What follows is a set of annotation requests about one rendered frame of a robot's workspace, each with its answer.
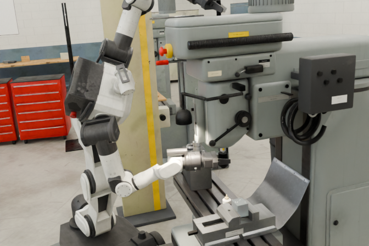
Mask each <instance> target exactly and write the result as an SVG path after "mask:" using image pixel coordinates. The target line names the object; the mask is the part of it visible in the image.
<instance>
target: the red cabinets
mask: <svg viewBox="0 0 369 246"><path fill-rule="evenodd" d="M66 93H67V91H66V84H65V76H64V74H54V75H40V76H27V77H18V78H17V79H15V80H14V81H13V80H12V77H11V78H4V79H0V142H7V141H12V142H13V144H15V141H16V140H17V139H18V137H19V135H20V139H21V140H24V142H25V144H27V140H28V139H37V138H47V137H58V136H63V139H66V136H67V135H68V133H69V131H70V129H71V119H70V117H69V116H67V115H66V114H65V106H64V101H65V97H66Z"/></svg>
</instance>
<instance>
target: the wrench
mask: <svg viewBox="0 0 369 246"><path fill-rule="evenodd" d="M194 16H204V15H185V16H167V17H158V18H149V19H150V20H152V19H169V18H186V17H194Z"/></svg>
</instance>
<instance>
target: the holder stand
mask: <svg viewBox="0 0 369 246"><path fill-rule="evenodd" d="M182 148H187V152H193V143H191V144H188V145H186V146H182ZM202 153H207V151H206V150H205V148H204V147H203V145H202V152H201V153H200V154H202ZM183 174H184V177H185V179H186V181H187V183H188V185H189V187H190V189H191V191H196V190H201V189H208V188H212V180H211V169H205V168H204V167H201V170H198V171H186V170H185V169H183Z"/></svg>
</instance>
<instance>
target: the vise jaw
mask: <svg viewBox="0 0 369 246"><path fill-rule="evenodd" d="M217 214H218V215H219V217H220V218H221V219H222V220H223V221H224V223H225V224H226V225H227V226H228V227H232V226H236V225H239V224H240V223H241V216H240V214H239V213H237V212H236V211H235V210H234V208H233V207H232V206H231V205H230V204H229V203H225V204H221V205H220V206H219V207H218V208H217Z"/></svg>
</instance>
